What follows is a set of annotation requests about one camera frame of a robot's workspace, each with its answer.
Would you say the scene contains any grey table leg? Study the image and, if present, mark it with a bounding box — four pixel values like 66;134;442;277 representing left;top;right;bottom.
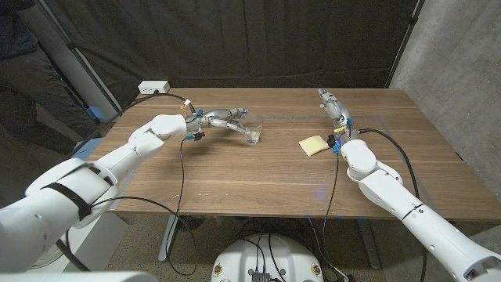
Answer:
355;219;381;270

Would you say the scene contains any black backdrop stand pole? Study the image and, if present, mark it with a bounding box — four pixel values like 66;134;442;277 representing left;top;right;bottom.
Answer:
33;0;124;115
385;0;426;89

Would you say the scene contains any person in dark clothes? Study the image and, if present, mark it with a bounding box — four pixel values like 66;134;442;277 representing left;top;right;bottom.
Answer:
0;0;118;157

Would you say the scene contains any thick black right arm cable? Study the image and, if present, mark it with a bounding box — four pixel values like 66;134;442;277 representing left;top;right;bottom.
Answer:
358;127;428;282

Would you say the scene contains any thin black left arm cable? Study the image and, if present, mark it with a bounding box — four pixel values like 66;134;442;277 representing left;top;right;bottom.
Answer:
92;136;198;277

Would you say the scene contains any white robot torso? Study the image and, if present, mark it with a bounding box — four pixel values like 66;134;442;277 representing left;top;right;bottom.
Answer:
211;233;325;282

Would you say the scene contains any white power strip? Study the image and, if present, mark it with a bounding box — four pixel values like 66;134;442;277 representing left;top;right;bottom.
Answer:
138;80;171;96

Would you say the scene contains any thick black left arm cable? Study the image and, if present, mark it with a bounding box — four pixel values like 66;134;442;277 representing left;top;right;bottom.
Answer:
54;92;196;273

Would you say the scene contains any clear glass cup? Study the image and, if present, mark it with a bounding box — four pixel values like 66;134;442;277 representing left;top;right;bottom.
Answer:
239;113;264;145

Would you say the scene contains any black backdrop curtain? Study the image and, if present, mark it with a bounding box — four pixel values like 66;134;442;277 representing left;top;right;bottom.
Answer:
42;0;426;113

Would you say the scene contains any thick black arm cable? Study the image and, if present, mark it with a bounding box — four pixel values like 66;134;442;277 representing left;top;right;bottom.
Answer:
358;127;428;282
54;92;196;273

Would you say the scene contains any pale yellow sponge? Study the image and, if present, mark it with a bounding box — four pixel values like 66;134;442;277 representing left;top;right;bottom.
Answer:
298;135;330;157

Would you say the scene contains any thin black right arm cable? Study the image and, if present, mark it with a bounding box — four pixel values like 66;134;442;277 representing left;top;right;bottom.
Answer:
321;152;341;275

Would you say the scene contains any white table leg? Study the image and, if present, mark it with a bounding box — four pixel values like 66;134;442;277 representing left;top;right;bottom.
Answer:
157;214;180;262

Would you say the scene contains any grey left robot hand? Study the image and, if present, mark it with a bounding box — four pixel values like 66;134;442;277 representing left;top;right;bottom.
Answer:
183;107;251;138

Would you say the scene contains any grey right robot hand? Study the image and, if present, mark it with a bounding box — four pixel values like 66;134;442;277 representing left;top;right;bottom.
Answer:
317;88;359;144

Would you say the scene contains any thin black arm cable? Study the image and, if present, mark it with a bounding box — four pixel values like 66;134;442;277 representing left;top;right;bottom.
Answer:
321;152;341;275
92;136;198;277

